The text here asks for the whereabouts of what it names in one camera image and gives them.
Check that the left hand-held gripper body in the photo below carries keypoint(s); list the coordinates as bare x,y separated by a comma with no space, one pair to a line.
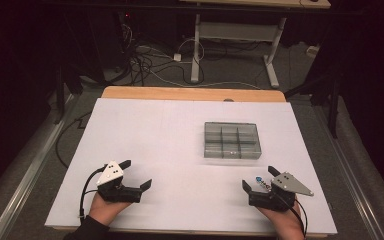
118,192

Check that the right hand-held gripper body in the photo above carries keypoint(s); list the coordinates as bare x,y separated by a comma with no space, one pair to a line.
280,200

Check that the small blue beaded trinket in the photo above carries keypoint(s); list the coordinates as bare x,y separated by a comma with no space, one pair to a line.
259,180

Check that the clear plastic compartment box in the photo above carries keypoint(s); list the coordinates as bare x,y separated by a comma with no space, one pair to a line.
231,140

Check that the person's left hand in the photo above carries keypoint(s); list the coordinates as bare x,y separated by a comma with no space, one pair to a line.
105,210

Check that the white board sheet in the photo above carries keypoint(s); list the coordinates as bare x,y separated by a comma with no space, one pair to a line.
166,140

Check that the black metal stand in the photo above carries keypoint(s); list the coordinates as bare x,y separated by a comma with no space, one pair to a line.
333,110
60,96

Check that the wooden table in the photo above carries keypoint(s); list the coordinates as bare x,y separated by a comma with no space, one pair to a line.
193,93

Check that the white power adapter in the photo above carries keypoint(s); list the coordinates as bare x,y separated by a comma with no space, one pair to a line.
177,57

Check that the tan desk top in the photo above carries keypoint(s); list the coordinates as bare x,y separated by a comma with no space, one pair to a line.
256,3

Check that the metal floor rail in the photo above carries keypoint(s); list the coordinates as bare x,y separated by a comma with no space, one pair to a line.
350,173
30,173

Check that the white metal desk frame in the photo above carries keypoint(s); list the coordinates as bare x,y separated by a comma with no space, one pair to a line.
236,31

